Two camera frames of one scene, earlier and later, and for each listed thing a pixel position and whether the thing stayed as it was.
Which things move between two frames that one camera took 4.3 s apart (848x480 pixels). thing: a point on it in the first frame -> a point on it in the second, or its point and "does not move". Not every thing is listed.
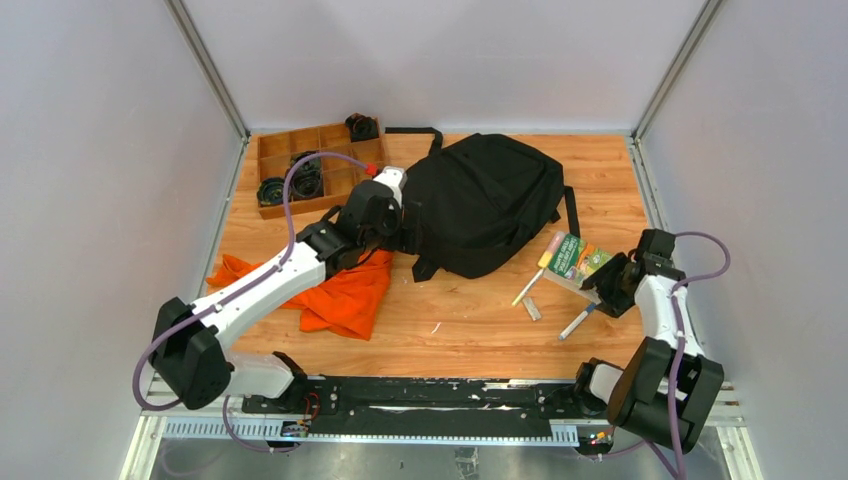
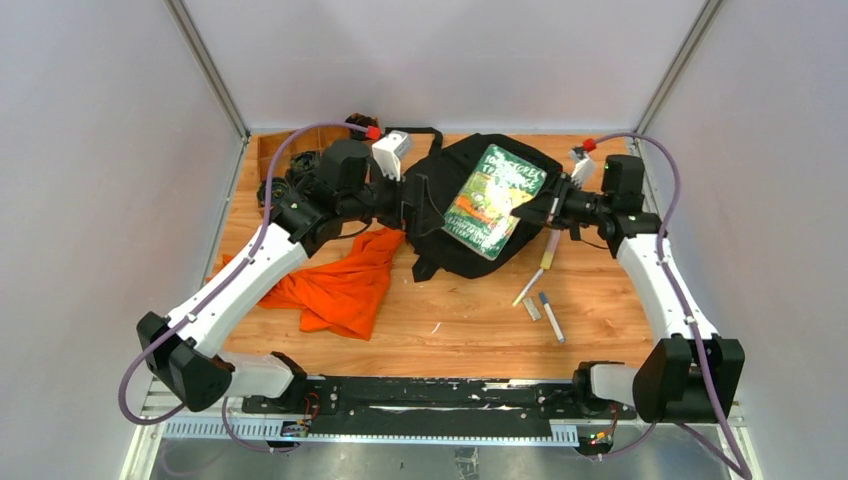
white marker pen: [577, 321] -> [552, 317]
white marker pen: [539, 273] does not move
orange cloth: [343, 305] does not move
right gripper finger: [607, 273] -> [538, 210]
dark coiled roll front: [270, 191] does not move
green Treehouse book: [574, 260] -> [481, 213]
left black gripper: [395, 221] -> [411, 195]
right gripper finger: [611, 305] -> [558, 187]
